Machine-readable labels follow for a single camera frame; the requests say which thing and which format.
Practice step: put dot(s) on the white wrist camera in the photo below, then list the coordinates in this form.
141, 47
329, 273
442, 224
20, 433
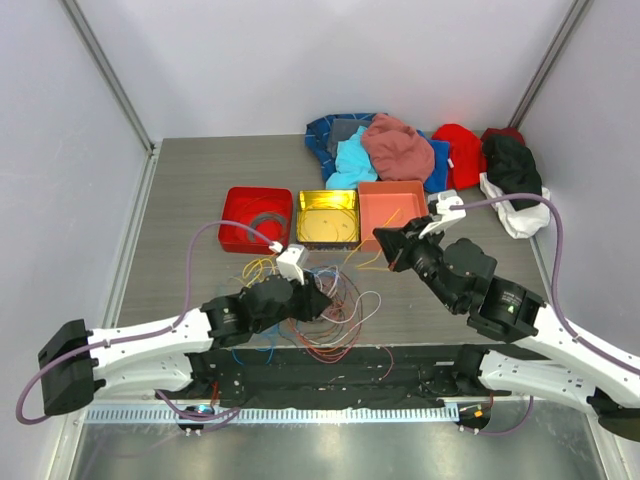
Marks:
290, 260
444, 210

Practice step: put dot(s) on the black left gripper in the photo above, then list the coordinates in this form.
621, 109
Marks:
313, 300

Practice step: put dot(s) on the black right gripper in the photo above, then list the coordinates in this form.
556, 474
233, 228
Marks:
400, 242

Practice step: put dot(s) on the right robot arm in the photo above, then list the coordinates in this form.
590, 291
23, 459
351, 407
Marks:
582, 370

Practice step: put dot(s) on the royal blue cloth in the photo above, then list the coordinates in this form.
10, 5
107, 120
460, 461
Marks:
438, 180

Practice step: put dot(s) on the white slotted cable duct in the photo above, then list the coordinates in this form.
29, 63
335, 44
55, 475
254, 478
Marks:
162, 414

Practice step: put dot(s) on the grey cloth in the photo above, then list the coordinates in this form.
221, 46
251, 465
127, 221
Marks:
341, 130

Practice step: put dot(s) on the red plastic box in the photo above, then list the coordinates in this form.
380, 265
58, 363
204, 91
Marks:
240, 202

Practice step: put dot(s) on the gold metal tin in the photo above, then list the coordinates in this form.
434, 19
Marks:
328, 219

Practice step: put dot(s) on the dark red cloth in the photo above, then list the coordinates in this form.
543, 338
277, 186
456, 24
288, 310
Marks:
507, 132

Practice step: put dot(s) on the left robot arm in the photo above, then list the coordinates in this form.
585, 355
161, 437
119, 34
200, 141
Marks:
78, 362

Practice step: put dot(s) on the cyan cloth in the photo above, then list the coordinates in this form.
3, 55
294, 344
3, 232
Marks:
352, 165

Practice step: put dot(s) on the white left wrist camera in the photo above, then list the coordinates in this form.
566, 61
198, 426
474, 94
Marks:
290, 260

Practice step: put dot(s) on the black cloth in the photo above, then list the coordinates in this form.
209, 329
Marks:
511, 165

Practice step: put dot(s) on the salmon pink box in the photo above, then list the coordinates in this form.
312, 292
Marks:
388, 204

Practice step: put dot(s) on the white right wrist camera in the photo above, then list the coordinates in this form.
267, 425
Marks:
444, 210

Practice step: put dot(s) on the grey tape roll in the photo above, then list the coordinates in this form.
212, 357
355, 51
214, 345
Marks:
272, 224

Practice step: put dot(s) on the dusty pink cloth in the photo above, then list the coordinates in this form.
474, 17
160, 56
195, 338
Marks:
397, 151

